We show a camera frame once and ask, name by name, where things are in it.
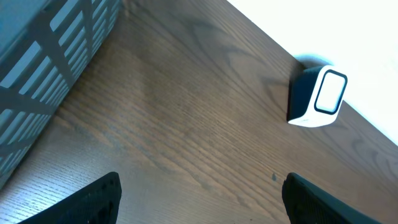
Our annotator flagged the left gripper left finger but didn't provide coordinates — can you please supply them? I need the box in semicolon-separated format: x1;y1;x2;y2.
20;172;122;224

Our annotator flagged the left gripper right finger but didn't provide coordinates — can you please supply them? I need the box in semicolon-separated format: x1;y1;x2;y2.
282;172;379;224

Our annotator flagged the white barcode scanner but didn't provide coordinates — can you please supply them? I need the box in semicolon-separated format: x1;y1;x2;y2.
287;65;348;128

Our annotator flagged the grey plastic mesh basket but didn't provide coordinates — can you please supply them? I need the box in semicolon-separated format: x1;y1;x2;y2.
1;0;121;184

